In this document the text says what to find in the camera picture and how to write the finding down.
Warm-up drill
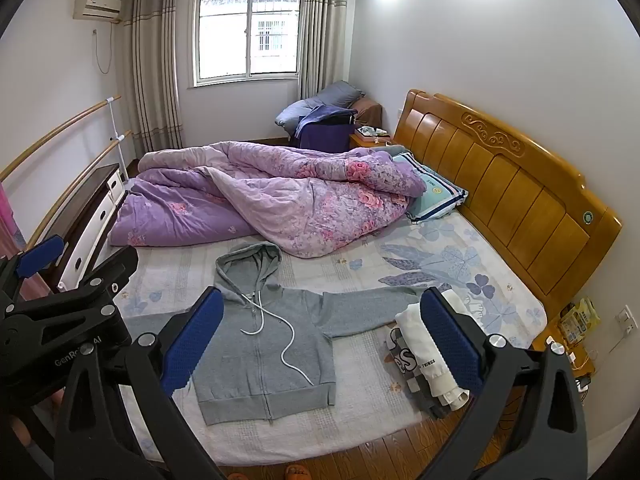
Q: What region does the white folded garment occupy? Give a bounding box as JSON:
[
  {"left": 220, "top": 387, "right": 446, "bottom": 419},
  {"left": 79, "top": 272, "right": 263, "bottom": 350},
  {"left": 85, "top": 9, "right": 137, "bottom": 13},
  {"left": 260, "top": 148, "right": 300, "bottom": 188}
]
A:
[{"left": 395, "top": 287, "right": 472, "bottom": 411}]

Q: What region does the window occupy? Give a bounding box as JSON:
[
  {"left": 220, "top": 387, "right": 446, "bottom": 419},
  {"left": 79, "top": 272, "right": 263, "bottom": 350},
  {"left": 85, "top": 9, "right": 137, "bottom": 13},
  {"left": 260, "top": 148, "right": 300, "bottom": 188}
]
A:
[{"left": 190, "top": 0, "right": 303, "bottom": 88}]

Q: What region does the white barre post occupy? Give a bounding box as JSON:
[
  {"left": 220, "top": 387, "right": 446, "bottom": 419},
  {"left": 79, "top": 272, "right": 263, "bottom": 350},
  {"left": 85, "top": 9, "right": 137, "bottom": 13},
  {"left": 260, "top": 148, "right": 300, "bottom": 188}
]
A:
[{"left": 106, "top": 100, "right": 126, "bottom": 181}]

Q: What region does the wooden barre rail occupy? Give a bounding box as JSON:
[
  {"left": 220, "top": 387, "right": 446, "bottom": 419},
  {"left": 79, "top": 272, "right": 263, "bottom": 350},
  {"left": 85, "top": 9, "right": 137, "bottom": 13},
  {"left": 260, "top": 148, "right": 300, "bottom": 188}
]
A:
[
  {"left": 25, "top": 130, "right": 132, "bottom": 248},
  {"left": 0, "top": 96, "right": 122, "bottom": 181}
]

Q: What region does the pink cloth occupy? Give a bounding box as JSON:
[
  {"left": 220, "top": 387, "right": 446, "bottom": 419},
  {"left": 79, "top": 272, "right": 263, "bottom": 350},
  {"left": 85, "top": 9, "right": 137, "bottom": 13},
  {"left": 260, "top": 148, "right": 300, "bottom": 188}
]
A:
[{"left": 0, "top": 180, "right": 56, "bottom": 301}]

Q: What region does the grey zip hoodie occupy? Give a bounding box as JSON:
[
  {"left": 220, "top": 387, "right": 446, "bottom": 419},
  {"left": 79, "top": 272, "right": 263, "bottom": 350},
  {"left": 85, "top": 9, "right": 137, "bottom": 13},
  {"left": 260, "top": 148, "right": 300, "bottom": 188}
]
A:
[{"left": 122, "top": 241, "right": 426, "bottom": 427}]

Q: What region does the pile of bedding on chair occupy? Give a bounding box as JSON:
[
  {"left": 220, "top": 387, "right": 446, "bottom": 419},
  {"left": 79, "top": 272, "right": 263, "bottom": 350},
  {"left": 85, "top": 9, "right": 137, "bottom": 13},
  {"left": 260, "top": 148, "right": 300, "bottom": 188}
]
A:
[{"left": 274, "top": 80, "right": 365, "bottom": 128}]

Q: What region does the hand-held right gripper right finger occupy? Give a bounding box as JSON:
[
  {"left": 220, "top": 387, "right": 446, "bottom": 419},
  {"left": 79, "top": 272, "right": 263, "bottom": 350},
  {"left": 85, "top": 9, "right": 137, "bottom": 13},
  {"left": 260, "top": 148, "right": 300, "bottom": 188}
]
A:
[{"left": 419, "top": 287, "right": 588, "bottom": 480}]

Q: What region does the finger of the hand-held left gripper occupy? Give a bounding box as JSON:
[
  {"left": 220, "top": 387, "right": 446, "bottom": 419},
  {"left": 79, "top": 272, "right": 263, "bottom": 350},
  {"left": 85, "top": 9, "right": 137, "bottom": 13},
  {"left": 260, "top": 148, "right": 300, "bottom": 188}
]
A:
[
  {"left": 0, "top": 235, "right": 69, "bottom": 307},
  {"left": 29, "top": 246, "right": 140, "bottom": 322}
]

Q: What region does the folded grey lettered garment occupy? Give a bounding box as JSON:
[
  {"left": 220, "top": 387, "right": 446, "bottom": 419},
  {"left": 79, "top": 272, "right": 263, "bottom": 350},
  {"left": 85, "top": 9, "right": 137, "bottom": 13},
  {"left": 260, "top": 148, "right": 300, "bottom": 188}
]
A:
[{"left": 384, "top": 325, "right": 451, "bottom": 420}]

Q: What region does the wooden headboard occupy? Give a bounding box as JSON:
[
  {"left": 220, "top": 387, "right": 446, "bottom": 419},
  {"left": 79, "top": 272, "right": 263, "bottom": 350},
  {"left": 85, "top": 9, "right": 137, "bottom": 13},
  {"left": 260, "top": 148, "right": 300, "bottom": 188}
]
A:
[{"left": 392, "top": 89, "right": 623, "bottom": 306}]

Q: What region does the dark purple blanket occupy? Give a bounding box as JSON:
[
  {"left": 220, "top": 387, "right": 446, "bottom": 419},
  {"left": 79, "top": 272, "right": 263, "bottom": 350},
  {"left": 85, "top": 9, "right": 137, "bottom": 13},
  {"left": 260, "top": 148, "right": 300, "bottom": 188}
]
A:
[{"left": 292, "top": 105, "right": 357, "bottom": 153}]

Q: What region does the white air conditioner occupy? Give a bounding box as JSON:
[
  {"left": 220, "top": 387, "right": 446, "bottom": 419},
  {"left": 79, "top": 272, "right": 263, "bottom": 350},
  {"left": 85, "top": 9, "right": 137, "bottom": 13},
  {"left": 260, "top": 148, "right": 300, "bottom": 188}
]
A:
[{"left": 72, "top": 0, "right": 123, "bottom": 22}]

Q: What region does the striped teal pillow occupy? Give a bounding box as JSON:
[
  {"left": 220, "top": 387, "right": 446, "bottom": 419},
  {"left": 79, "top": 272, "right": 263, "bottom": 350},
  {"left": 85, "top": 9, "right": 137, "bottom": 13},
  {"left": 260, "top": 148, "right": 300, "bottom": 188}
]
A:
[{"left": 392, "top": 152, "right": 470, "bottom": 223}]

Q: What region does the brown cushion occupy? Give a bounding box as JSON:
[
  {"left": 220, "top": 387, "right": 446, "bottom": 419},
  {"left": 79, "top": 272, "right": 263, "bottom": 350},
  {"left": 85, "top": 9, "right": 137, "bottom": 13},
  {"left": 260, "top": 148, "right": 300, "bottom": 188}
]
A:
[{"left": 350, "top": 97, "right": 383, "bottom": 128}]

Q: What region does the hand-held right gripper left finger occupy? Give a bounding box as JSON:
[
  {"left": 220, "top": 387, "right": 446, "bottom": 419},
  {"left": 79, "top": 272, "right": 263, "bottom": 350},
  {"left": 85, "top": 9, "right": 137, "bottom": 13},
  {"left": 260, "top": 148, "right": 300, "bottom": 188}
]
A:
[{"left": 54, "top": 286, "right": 226, "bottom": 480}]

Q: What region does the wooden nightstand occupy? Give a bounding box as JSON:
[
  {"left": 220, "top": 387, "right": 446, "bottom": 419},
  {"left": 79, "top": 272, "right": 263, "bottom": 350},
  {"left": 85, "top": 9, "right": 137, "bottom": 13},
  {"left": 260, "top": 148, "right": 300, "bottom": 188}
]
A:
[
  {"left": 530, "top": 305, "right": 598, "bottom": 396},
  {"left": 348, "top": 127, "right": 396, "bottom": 151}
]

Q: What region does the air conditioner cable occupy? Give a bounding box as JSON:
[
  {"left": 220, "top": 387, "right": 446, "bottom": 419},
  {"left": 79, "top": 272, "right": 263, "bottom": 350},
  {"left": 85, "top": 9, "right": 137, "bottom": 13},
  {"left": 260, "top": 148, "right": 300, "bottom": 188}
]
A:
[{"left": 92, "top": 25, "right": 114, "bottom": 75}]

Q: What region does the dark topped white dresser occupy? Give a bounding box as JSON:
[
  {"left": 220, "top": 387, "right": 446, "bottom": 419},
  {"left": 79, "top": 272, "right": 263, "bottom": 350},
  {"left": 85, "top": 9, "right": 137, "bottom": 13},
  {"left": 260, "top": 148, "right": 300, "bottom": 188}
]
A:
[{"left": 47, "top": 162, "right": 128, "bottom": 293}]

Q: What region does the striped grey curtain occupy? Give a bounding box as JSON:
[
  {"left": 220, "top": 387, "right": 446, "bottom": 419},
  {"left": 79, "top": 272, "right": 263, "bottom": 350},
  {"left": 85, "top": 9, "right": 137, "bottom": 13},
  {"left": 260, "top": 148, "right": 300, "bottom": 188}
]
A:
[
  {"left": 298, "top": 0, "right": 351, "bottom": 103},
  {"left": 121, "top": 0, "right": 185, "bottom": 153}
]

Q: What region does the floral bed sheet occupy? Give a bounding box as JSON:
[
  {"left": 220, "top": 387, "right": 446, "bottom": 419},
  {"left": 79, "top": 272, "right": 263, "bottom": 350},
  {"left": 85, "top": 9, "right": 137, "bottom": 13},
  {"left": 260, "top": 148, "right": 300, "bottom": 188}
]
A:
[{"left": 112, "top": 207, "right": 546, "bottom": 466}]

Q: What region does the yellow bag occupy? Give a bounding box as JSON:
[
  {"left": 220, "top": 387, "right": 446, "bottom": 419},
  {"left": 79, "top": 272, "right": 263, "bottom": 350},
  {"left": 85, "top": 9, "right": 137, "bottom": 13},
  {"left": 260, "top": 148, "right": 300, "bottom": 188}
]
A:
[{"left": 557, "top": 297, "right": 601, "bottom": 343}]

